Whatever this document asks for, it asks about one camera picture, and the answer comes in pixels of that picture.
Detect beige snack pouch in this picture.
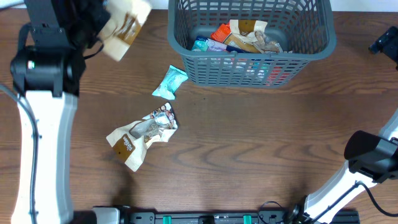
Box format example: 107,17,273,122
229,19,287,54
106,103,178,172
98,0,152,62

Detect teal snack packet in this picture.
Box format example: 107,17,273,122
152,65,188,100

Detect multicolour tissue pack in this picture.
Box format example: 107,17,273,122
191,36,271,78

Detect orange cracker sleeve package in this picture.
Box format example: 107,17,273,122
210,22,284,85

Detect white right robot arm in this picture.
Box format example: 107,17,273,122
291,113,397,223

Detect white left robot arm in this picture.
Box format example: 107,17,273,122
10,0,110,223

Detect dark grey plastic basket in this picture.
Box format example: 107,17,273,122
167,0,336,88

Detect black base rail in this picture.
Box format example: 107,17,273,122
71,203,361,224

